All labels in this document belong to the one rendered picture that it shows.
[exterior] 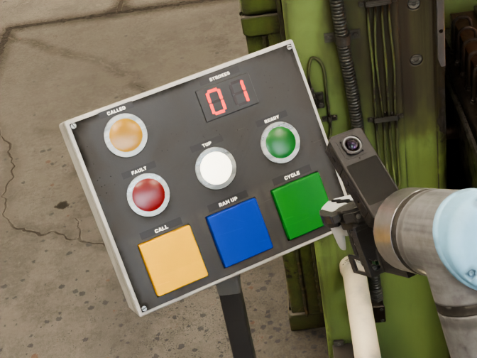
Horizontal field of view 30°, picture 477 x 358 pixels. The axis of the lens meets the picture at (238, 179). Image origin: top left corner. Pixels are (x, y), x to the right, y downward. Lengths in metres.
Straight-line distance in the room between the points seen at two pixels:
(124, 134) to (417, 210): 0.46
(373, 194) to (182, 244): 0.32
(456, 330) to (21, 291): 2.13
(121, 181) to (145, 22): 3.15
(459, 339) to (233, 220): 0.45
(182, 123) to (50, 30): 3.28
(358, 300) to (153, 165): 0.58
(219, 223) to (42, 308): 1.62
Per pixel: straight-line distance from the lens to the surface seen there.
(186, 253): 1.21
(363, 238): 1.02
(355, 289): 1.65
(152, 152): 1.20
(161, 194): 1.20
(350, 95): 1.49
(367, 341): 1.56
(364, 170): 1.01
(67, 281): 2.84
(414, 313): 1.84
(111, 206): 1.19
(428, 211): 0.86
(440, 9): 1.46
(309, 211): 1.25
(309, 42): 1.46
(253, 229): 1.23
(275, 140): 1.24
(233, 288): 1.44
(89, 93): 3.81
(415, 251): 0.88
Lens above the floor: 1.78
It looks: 35 degrees down
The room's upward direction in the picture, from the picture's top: 11 degrees counter-clockwise
